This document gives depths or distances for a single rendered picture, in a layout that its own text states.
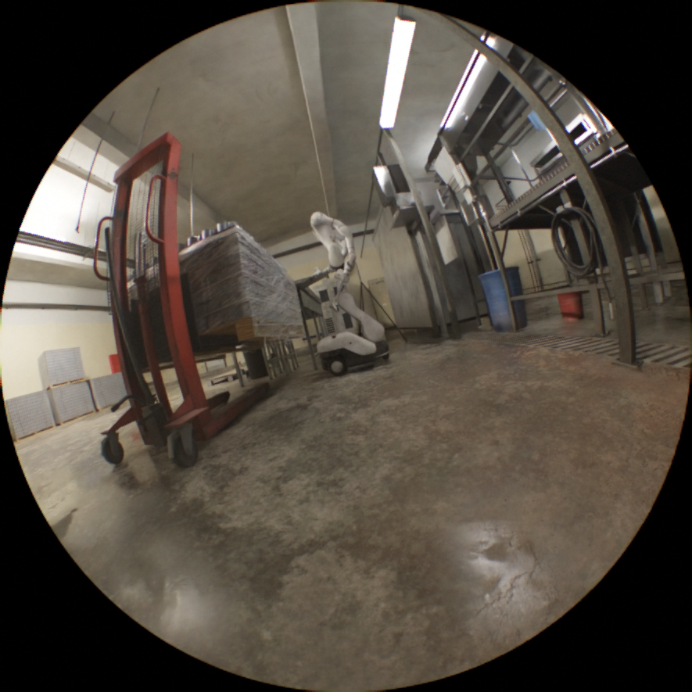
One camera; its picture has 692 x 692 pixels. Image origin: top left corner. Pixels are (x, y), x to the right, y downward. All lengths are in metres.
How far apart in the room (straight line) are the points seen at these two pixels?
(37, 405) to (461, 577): 8.22
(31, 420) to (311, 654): 7.94
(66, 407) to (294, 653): 8.30
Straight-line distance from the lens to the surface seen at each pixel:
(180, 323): 1.37
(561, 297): 2.61
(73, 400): 8.62
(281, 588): 0.50
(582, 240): 1.81
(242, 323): 1.34
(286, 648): 0.44
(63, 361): 8.68
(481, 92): 2.41
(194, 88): 4.99
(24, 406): 8.08
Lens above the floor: 0.39
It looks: 4 degrees down
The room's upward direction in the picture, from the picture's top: 14 degrees counter-clockwise
